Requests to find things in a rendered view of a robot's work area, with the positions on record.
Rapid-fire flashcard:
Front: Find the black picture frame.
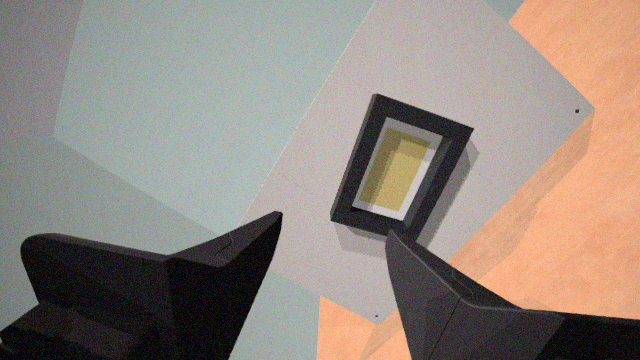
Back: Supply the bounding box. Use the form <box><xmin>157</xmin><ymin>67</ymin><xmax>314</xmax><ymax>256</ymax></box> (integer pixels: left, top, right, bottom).
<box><xmin>330</xmin><ymin>93</ymin><xmax>474</xmax><ymax>241</ymax></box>

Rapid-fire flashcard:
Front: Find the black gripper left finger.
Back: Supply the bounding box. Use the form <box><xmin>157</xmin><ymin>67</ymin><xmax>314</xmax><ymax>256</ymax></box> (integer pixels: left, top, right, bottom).
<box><xmin>20</xmin><ymin>211</ymin><xmax>283</xmax><ymax>360</ymax></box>

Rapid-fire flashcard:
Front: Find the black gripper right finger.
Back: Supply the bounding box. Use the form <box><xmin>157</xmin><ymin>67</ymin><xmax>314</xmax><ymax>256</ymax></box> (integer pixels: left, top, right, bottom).
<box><xmin>385</xmin><ymin>229</ymin><xmax>640</xmax><ymax>360</ymax></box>

